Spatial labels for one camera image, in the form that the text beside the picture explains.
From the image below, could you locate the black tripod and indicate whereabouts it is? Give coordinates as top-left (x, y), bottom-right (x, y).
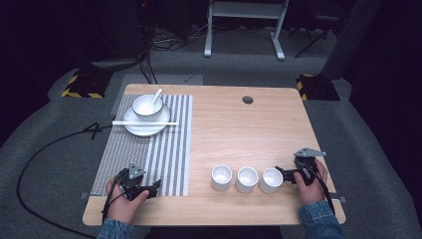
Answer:
top-left (288, 13), bottom-right (346, 59)

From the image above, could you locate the person's right hand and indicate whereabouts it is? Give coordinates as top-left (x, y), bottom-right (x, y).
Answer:
top-left (293, 158), bottom-right (329, 207)

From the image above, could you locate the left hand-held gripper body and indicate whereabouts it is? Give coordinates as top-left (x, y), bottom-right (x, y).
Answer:
top-left (115, 162), bottom-right (150, 202)

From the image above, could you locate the grey pillar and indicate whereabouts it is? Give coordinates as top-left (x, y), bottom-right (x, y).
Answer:
top-left (319, 0), bottom-right (382, 81)

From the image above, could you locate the person's left hand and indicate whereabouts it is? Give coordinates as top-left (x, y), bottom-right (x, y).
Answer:
top-left (105, 177), bottom-right (150, 225)

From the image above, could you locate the left hand-held gripper black cable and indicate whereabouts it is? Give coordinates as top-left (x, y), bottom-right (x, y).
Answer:
top-left (102, 178), bottom-right (128, 223)

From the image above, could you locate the long black floor cable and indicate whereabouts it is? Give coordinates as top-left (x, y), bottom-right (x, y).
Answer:
top-left (16, 121), bottom-right (113, 239)

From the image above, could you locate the white spoon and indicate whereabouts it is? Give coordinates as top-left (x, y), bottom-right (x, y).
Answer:
top-left (150, 88), bottom-right (164, 107)

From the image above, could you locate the grey striped placemat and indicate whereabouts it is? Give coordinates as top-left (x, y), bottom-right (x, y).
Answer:
top-left (90, 94), bottom-right (194, 197)

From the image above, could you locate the white metal stand frame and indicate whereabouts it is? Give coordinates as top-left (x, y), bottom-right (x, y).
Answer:
top-left (203, 0), bottom-right (291, 62)

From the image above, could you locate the white plate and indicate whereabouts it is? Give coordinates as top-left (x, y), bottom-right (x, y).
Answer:
top-left (122, 103), bottom-right (172, 137)

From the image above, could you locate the black base with yellow stripes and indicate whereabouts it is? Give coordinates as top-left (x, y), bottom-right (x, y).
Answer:
top-left (60, 69), bottom-right (113, 100)
top-left (296, 73), bottom-right (341, 103)

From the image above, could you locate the white chopstick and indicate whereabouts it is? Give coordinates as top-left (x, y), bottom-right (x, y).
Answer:
top-left (111, 121), bottom-right (180, 127)
top-left (111, 119), bottom-right (180, 125)

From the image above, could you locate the right hand-held gripper black cable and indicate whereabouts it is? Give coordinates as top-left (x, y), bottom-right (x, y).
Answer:
top-left (305, 163), bottom-right (336, 215)

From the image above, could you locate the white bowl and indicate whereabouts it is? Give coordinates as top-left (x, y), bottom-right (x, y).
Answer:
top-left (130, 94), bottom-right (164, 122)

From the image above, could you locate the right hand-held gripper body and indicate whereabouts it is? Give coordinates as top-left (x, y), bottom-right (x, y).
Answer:
top-left (293, 147), bottom-right (327, 186)

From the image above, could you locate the white cup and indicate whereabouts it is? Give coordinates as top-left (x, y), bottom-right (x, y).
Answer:
top-left (235, 165), bottom-right (260, 195)
top-left (258, 166), bottom-right (285, 195)
top-left (210, 164), bottom-right (234, 192)

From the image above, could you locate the bundle of black cables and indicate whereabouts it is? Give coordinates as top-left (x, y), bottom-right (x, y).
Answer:
top-left (137, 0), bottom-right (213, 85)

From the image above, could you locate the hand-held gripper black cable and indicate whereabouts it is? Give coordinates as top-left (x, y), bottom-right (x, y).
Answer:
top-left (102, 178), bottom-right (128, 223)
top-left (305, 163), bottom-right (336, 215)

